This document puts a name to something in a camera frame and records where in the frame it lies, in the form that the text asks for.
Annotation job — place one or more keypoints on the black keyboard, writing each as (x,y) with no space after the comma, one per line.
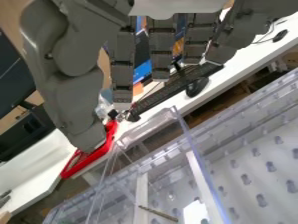
(177,86)

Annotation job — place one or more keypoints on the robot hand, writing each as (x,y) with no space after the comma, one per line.
(66,66)

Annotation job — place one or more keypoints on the black mouse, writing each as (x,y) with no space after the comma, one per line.
(279,35)
(197,87)

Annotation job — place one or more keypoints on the white desk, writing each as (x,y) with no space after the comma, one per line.
(26,173)
(247,63)

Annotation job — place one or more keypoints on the clear box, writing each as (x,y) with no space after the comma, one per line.
(199,166)

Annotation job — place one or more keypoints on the screen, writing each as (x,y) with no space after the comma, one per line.
(141,66)

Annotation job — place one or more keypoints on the drill bit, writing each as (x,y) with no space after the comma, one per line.
(157,213)

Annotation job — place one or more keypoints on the red tray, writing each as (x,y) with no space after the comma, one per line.
(84,161)

